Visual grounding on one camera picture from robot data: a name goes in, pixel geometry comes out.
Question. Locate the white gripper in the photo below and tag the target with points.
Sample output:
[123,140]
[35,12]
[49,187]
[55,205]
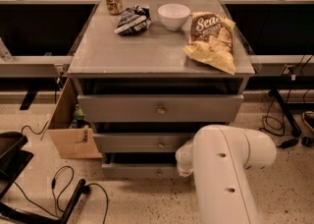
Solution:
[183,156]

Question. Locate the grey bottom drawer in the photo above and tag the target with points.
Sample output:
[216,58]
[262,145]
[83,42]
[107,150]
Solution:
[141,165]

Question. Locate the grey drawer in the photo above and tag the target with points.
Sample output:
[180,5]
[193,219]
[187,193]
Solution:
[140,142]
[141,165]
[119,108]

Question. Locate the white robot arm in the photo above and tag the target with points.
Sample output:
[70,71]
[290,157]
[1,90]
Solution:
[217,157]

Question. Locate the grey middle drawer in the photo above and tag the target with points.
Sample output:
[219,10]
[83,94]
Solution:
[140,142]

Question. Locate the grey drawer cabinet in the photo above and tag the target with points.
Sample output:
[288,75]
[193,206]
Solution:
[152,62]

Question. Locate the grey top drawer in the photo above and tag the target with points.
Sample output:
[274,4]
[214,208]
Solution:
[119,108]

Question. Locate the cardboard box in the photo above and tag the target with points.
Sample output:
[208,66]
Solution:
[70,143]

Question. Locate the black power adapter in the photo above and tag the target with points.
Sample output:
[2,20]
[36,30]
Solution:
[288,143]

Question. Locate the green bottle in box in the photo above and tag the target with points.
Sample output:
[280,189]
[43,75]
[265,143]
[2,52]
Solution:
[78,114]

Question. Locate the black table leg right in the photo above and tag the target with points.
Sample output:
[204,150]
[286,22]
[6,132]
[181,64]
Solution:
[295,130]

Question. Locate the yellow brown chip bag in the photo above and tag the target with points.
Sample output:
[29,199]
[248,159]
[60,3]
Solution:
[211,41]

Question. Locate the white bowl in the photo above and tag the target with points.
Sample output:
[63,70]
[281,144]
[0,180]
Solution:
[173,16]

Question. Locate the dark blue snack bag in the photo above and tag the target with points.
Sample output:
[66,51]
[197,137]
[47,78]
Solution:
[135,19]

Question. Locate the right grey desk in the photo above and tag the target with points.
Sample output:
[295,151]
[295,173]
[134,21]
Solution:
[275,33]

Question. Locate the grey desk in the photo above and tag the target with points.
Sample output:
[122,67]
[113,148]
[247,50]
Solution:
[41,34]
[275,33]

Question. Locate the left grey desk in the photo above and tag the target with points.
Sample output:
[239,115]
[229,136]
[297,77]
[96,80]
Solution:
[41,34]

